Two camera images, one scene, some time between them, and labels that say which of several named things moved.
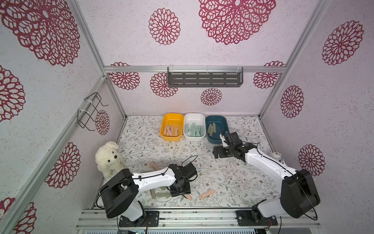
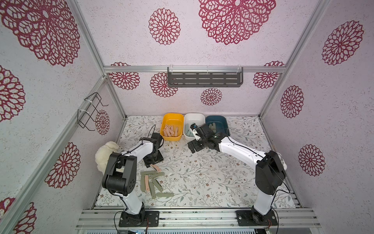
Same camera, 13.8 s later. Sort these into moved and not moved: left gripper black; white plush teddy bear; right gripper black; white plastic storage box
Moved: right gripper black; left gripper black
Not moved: white plush teddy bear; white plastic storage box
